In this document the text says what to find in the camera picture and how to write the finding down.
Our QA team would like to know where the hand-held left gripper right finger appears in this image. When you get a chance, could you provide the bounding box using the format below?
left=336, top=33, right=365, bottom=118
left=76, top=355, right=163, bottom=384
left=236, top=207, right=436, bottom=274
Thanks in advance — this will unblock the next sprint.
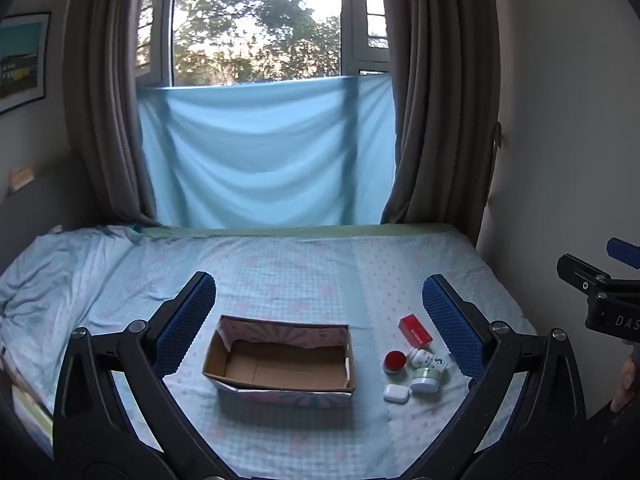
left=422, top=274, right=588, bottom=461

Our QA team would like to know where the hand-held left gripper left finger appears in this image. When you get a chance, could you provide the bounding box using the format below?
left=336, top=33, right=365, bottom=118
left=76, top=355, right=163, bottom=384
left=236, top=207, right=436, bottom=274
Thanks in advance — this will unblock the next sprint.
left=52, top=271, right=221, bottom=467

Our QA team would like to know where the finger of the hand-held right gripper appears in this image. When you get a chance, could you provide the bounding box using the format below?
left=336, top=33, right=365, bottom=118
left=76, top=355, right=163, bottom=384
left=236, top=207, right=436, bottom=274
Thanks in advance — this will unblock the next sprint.
left=606, top=237, right=640, bottom=264
left=556, top=254, right=614, bottom=292

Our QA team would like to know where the white pill bottle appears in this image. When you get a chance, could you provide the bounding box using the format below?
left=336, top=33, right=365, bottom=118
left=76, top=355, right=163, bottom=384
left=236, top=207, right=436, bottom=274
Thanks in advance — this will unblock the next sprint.
left=406, top=347, right=447, bottom=372

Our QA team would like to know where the small red box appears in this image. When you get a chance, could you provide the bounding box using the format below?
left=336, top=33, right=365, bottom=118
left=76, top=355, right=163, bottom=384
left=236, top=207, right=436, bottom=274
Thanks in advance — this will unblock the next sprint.
left=398, top=313, right=435, bottom=350

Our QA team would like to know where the jar with pale green lid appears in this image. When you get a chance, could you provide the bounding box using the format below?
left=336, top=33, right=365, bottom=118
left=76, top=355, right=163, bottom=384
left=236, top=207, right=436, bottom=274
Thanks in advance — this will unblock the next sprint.
left=410, top=366, right=446, bottom=394

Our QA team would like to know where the small red round jar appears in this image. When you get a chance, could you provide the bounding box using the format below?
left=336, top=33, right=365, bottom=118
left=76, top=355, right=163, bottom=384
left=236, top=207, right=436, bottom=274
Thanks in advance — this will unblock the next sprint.
left=383, top=351, right=408, bottom=376

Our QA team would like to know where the cardboard box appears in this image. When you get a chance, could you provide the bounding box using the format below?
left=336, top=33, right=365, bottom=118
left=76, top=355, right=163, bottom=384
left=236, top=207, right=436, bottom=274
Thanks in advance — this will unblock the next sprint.
left=202, top=315, right=357, bottom=409

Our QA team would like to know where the person's right hand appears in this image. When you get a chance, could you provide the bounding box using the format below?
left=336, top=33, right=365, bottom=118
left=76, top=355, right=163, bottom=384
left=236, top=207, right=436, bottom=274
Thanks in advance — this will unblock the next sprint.
left=617, top=355, right=640, bottom=411

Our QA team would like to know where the light blue checked bedsheet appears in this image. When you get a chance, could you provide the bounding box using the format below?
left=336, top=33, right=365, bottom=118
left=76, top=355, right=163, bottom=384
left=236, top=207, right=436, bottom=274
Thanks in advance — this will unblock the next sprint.
left=0, top=222, right=538, bottom=480

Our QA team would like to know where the light blue hanging cloth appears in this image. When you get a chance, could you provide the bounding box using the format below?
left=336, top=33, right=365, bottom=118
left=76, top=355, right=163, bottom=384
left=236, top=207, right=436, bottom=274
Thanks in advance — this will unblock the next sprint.
left=137, top=74, right=398, bottom=228

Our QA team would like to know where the grey-brown curtain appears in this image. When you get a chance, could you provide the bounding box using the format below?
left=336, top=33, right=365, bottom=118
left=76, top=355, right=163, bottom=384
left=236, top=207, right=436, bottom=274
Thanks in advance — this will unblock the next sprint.
left=62, top=0, right=178, bottom=226
left=377, top=0, right=506, bottom=226

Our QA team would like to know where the small beige object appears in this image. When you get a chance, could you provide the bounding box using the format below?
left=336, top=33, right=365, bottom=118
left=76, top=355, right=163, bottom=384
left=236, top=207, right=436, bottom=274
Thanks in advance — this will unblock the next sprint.
left=10, top=166, right=36, bottom=191

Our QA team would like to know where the framed wall picture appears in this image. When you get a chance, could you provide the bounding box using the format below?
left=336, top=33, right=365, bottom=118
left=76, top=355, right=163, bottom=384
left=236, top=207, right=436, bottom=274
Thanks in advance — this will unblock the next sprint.
left=0, top=11, right=52, bottom=115

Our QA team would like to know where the window with grey frame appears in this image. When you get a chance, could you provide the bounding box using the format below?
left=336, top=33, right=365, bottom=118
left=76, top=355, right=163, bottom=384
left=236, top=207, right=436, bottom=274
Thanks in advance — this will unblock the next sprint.
left=135, top=0, right=396, bottom=86

